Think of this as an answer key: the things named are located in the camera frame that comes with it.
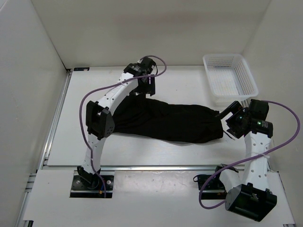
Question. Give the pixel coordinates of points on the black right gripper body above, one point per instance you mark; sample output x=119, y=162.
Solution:
x=242, y=115

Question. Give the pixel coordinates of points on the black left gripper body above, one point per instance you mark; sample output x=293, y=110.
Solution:
x=147, y=88

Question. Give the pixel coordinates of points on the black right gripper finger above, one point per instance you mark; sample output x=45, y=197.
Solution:
x=234, y=133
x=233, y=108

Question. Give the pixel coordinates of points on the black trousers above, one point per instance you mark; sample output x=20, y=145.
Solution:
x=139, y=115

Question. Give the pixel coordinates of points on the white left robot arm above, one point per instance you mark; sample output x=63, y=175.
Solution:
x=96, y=117

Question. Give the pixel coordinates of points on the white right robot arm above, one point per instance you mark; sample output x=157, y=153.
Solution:
x=249, y=195

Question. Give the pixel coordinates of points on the white perforated plastic basket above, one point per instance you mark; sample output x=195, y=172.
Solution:
x=229, y=78

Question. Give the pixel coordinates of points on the aluminium right side rail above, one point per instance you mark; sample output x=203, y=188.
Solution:
x=267, y=160

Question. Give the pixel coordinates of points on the aluminium rail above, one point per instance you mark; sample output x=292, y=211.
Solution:
x=146, y=168
x=267, y=160
x=50, y=136

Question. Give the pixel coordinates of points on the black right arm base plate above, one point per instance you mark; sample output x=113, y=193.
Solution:
x=214, y=190

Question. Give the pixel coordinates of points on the aluminium left side rail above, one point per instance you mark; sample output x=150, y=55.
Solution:
x=50, y=136

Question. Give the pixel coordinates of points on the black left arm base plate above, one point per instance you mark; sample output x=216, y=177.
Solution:
x=82, y=189

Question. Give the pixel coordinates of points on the aluminium front rail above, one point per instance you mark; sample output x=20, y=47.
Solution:
x=146, y=168

